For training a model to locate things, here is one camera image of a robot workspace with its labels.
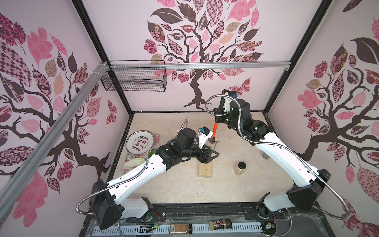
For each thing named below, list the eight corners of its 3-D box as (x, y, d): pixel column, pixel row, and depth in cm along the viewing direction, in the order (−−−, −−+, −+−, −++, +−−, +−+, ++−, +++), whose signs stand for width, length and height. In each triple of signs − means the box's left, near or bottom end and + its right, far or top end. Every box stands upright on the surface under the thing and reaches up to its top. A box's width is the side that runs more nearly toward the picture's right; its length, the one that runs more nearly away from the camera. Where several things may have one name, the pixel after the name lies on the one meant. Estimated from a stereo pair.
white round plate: (124, 154, 98) (122, 152, 95) (131, 133, 110) (130, 130, 107) (152, 154, 98) (150, 152, 95) (156, 133, 110) (155, 130, 107)
